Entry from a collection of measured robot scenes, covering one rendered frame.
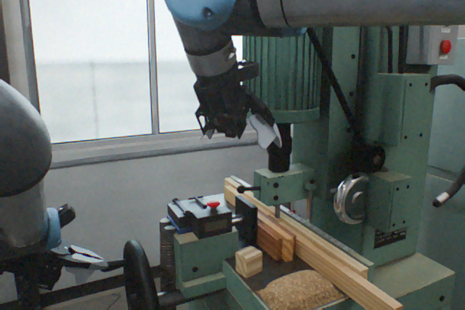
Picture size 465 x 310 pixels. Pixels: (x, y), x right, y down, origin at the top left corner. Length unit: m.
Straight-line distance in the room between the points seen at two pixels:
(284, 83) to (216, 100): 0.20
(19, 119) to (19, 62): 1.63
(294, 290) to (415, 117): 0.44
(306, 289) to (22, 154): 0.52
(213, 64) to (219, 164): 1.78
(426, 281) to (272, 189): 0.46
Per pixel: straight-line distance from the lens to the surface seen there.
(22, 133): 0.38
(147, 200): 2.20
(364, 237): 0.98
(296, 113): 0.77
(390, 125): 0.84
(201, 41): 0.53
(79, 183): 2.10
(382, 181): 0.85
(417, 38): 0.93
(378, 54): 0.88
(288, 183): 0.86
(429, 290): 1.06
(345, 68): 0.87
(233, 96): 0.62
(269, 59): 0.76
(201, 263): 0.83
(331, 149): 0.87
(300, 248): 0.85
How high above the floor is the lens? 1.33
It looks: 12 degrees down
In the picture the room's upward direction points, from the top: straight up
